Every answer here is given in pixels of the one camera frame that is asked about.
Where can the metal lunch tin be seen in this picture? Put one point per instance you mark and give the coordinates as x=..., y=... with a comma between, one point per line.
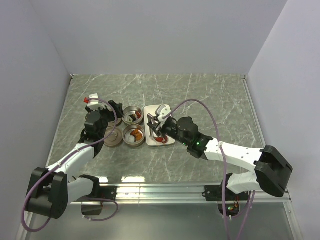
x=131, y=110
x=128, y=129

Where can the aluminium frame rail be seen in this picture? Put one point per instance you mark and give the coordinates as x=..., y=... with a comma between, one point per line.
x=161, y=193

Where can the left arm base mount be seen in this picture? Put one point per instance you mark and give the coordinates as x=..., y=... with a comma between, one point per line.
x=102, y=194

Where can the brown tin lid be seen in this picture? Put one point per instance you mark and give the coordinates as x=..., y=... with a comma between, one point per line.
x=115, y=137
x=115, y=123

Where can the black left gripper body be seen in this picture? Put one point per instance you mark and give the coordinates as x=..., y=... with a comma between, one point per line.
x=107, y=116

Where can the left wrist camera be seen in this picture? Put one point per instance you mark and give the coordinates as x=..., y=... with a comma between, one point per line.
x=93, y=103

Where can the near metal lunch tin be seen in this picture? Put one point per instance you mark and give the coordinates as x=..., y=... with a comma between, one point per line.
x=128, y=129

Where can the red curved sausage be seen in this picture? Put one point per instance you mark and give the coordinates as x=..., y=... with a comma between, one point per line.
x=164, y=140

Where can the near brown tin lid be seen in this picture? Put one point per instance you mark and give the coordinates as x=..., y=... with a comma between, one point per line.
x=115, y=137

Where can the orange fried food piece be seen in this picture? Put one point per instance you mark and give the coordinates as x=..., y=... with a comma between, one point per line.
x=138, y=136

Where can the far brown tin lid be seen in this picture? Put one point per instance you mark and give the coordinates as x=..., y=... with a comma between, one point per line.
x=115, y=123

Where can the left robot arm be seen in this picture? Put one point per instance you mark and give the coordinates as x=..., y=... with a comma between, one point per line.
x=50, y=189

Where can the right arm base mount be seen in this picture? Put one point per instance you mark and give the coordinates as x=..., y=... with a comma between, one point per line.
x=235, y=203

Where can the far metal lunch tin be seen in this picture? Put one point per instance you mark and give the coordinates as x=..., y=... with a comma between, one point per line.
x=131, y=110

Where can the metal tongs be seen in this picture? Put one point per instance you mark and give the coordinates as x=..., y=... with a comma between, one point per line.
x=152, y=124

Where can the white round food piece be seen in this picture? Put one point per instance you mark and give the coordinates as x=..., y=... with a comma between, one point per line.
x=131, y=139

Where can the orange triangular food piece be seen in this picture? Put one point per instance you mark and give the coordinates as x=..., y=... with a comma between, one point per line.
x=138, y=114

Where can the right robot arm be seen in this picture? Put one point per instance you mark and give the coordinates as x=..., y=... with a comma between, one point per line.
x=266, y=168

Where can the sushi roll piece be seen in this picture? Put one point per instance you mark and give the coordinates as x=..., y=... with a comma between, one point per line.
x=129, y=119

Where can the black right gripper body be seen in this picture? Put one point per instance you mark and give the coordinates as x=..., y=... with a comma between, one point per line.
x=168, y=127

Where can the white rectangular plate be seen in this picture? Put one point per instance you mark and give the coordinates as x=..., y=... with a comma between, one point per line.
x=150, y=138

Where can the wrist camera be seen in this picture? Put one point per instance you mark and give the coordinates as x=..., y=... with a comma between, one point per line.
x=93, y=103
x=161, y=112

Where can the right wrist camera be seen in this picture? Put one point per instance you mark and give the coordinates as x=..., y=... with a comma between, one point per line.
x=161, y=112

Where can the red sausage piece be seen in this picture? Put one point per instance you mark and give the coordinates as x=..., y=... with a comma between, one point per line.
x=158, y=139

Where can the side aluminium rail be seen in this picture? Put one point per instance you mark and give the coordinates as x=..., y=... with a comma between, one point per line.
x=243, y=78

